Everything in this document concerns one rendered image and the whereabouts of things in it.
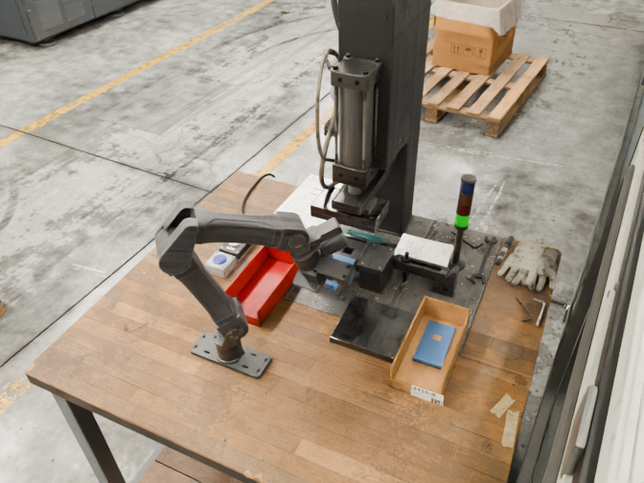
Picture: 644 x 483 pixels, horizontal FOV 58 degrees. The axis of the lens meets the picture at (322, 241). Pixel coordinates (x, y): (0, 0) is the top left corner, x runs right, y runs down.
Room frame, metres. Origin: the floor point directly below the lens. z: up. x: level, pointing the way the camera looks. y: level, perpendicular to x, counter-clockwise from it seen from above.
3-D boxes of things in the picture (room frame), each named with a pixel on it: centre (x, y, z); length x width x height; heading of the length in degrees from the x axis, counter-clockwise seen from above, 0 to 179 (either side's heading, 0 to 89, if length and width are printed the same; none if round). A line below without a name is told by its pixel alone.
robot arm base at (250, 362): (0.92, 0.23, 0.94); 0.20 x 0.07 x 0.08; 63
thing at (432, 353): (0.93, -0.27, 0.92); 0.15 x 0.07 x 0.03; 154
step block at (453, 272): (1.12, -0.32, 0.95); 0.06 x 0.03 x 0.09; 63
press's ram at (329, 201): (1.28, -0.11, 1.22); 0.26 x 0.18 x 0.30; 153
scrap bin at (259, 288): (1.15, 0.16, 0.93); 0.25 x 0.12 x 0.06; 153
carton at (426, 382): (0.90, -0.26, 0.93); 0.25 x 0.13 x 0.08; 153
